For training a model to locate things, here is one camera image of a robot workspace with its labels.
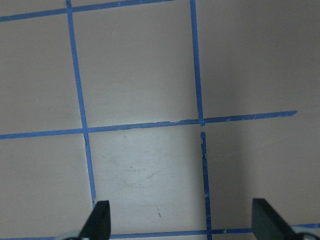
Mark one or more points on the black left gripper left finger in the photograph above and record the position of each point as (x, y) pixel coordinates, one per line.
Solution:
(98, 224)

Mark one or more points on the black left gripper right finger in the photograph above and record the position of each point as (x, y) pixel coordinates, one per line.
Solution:
(267, 224)

